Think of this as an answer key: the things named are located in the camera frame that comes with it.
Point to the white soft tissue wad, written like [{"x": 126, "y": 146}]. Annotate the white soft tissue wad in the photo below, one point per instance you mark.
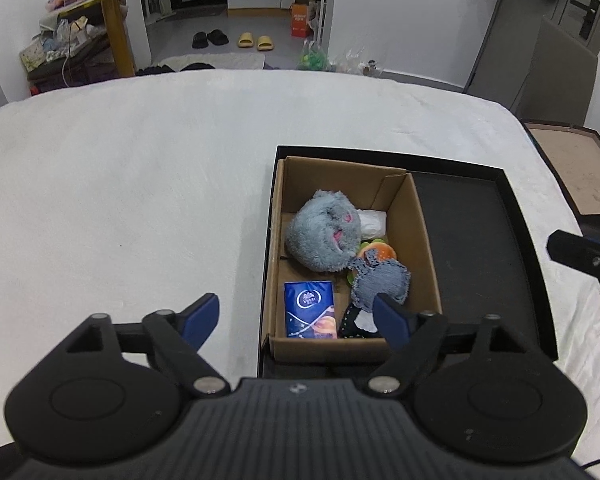
[{"x": 372, "y": 222}]

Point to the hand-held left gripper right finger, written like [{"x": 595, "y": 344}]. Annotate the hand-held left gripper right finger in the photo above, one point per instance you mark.
[{"x": 390, "y": 320}]

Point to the pile of household clutter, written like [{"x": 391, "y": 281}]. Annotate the pile of household clutter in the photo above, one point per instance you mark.
[{"x": 55, "y": 55}]

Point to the green plastic bag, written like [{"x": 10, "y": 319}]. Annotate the green plastic bag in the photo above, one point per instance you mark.
[{"x": 312, "y": 57}]

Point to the burger plush toy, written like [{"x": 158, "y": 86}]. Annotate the burger plush toy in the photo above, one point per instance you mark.
[{"x": 380, "y": 250}]

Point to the frayed denim plush pad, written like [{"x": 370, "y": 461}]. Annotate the frayed denim plush pad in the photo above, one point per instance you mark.
[{"x": 382, "y": 280}]

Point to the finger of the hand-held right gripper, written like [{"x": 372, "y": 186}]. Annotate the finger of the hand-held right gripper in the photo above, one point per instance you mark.
[{"x": 575, "y": 252}]

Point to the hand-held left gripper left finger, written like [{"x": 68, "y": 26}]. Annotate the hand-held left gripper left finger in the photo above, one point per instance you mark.
[{"x": 202, "y": 317}]

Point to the white floor mat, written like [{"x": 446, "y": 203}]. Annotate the white floor mat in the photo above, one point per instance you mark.
[{"x": 230, "y": 61}]

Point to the orange carton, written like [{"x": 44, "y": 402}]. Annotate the orange carton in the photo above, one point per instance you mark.
[{"x": 300, "y": 22}]

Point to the brown board with black rim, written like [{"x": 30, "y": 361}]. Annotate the brown board with black rim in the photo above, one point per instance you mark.
[{"x": 580, "y": 170}]

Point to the grey fluffy plush toy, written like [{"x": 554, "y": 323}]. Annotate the grey fluffy plush toy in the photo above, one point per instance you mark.
[{"x": 315, "y": 235}]

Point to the black slipper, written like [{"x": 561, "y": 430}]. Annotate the black slipper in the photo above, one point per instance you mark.
[
  {"x": 200, "y": 40},
  {"x": 217, "y": 37}
]

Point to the white narrow rack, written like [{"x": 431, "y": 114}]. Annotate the white narrow rack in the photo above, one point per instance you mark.
[{"x": 321, "y": 0}]

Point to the black tray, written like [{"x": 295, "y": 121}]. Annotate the black tray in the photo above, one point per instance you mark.
[{"x": 480, "y": 260}]

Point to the brown cardboard box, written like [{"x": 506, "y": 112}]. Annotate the brown cardboard box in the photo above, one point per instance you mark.
[{"x": 422, "y": 240}]

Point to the clear plastic bag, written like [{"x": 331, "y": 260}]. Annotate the clear plastic bag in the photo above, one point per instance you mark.
[{"x": 355, "y": 62}]

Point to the blue tissue pack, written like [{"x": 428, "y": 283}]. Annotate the blue tissue pack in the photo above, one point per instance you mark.
[{"x": 307, "y": 310}]

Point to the wooden table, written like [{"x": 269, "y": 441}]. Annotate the wooden table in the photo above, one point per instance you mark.
[{"x": 117, "y": 35}]

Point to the grey folded panels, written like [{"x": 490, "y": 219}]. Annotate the grey folded panels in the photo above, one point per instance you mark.
[{"x": 530, "y": 60}]

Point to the black and white cloth pouch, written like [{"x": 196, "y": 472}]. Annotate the black and white cloth pouch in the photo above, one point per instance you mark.
[{"x": 350, "y": 327}]

